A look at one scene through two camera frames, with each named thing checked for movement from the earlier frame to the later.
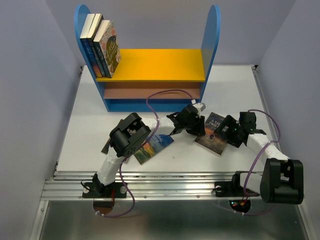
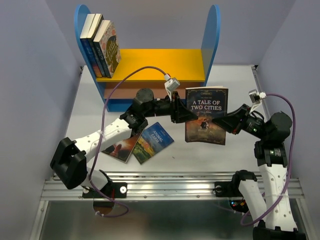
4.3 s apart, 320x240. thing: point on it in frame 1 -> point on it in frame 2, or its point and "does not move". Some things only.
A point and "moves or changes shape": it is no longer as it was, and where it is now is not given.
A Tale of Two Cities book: (211, 140) moves or changes shape
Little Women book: (107, 47) does not move
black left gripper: (199, 130) -> (179, 112)
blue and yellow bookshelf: (171, 79) does not move
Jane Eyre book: (86, 27) does not move
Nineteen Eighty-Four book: (94, 27) does not move
